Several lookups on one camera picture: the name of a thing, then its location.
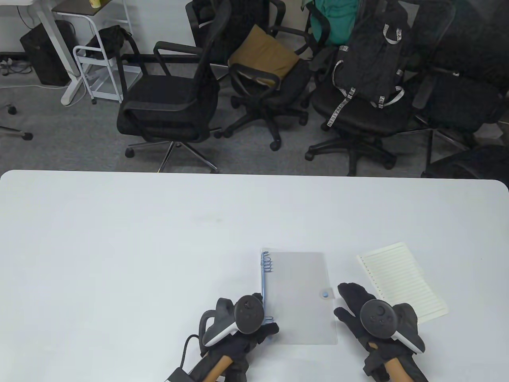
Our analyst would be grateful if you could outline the black glove cable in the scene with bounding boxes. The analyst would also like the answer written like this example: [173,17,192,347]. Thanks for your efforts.
[181,334,201,370]

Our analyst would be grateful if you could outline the person's left hand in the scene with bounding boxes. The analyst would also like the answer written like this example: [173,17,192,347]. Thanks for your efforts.
[200,318,280,372]

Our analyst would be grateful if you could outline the person's right hand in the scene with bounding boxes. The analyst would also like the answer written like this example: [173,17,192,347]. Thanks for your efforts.
[333,283,420,376]

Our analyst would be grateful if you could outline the person's right forearm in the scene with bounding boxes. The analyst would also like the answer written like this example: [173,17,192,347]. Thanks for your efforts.
[382,356,429,382]

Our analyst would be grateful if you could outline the black mesh office chair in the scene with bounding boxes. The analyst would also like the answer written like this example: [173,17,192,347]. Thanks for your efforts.
[412,0,509,168]

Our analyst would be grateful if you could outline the black backpack white straps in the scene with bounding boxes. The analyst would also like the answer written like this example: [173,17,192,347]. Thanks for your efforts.
[326,0,412,130]

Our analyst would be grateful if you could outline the white power strip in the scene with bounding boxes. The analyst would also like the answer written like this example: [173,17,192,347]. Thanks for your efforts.
[0,58,32,76]

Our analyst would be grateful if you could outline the black chair with armrests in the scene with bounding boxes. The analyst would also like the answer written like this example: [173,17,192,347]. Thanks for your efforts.
[215,25,315,152]

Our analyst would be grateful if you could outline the person's left forearm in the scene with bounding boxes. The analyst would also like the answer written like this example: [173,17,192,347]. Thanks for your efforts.
[191,354,251,382]

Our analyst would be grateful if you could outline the white frame side table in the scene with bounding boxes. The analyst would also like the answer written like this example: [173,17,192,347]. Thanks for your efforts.
[52,0,144,105]

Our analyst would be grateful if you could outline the black and white controller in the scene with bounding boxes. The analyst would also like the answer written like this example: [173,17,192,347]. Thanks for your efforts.
[199,294,265,347]
[360,299,425,354]

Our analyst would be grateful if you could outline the black chair chrome base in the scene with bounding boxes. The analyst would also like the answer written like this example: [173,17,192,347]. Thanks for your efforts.
[117,0,233,174]

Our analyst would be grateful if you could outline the chair base with casters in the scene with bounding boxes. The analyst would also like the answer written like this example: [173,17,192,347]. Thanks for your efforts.
[0,103,34,141]

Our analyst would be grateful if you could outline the black bag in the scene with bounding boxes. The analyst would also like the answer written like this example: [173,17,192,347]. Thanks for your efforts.
[85,25,134,60]

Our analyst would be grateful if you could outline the lined loose-leaf paper stack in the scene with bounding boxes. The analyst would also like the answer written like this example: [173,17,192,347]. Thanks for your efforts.
[357,242,449,324]

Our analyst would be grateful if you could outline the black computer tower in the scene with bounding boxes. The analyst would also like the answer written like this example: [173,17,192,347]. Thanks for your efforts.
[20,20,80,87]

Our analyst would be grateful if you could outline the clear ring binder blue rings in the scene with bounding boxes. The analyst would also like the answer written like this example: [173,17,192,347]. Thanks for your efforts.
[260,248,338,346]

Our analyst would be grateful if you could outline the teal backpack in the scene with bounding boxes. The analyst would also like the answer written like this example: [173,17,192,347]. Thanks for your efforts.
[301,0,360,46]

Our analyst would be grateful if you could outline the brown cushion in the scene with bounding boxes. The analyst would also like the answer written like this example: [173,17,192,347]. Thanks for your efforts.
[229,24,301,89]

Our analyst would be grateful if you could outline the white desk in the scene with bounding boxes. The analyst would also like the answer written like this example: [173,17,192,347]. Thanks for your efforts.
[0,0,86,106]

